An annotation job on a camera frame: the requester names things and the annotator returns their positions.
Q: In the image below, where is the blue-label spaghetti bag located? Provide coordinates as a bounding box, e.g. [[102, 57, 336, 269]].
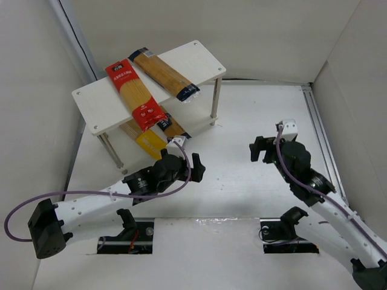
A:
[[157, 106, 191, 139]]

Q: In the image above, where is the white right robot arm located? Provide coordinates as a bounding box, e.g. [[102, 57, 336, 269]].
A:
[[262, 137, 386, 289]]

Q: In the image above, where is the red spaghetti bag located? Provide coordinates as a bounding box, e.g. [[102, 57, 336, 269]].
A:
[[105, 59, 167, 132]]

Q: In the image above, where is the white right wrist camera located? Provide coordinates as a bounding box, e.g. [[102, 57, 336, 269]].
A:
[[276, 119, 298, 141]]

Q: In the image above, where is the white two-tier shelf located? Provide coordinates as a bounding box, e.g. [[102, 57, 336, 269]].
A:
[[72, 40, 226, 172]]

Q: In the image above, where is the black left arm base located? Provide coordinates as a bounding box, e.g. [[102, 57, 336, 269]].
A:
[[97, 220, 154, 255]]

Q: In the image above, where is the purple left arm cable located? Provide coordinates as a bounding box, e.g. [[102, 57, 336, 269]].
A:
[[5, 137, 194, 243]]

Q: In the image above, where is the yellow-ended spaghetti bag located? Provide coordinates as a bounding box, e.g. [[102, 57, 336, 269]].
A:
[[120, 119, 166, 160]]

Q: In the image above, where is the dark-ended spaghetti bag with barcode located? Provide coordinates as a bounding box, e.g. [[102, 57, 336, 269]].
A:
[[128, 47, 200, 103]]

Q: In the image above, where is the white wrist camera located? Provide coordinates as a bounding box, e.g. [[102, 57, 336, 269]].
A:
[[166, 135, 187, 155], [276, 119, 298, 141]]

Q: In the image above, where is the aluminium frame rail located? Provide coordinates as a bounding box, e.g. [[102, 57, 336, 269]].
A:
[[301, 85, 349, 205]]

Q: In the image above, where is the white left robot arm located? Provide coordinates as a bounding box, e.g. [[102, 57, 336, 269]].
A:
[[28, 136, 206, 259]]

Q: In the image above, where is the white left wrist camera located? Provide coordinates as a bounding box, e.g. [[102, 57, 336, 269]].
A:
[[166, 135, 187, 155]]

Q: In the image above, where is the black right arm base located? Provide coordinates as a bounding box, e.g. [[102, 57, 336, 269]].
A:
[[258, 219, 319, 254]]

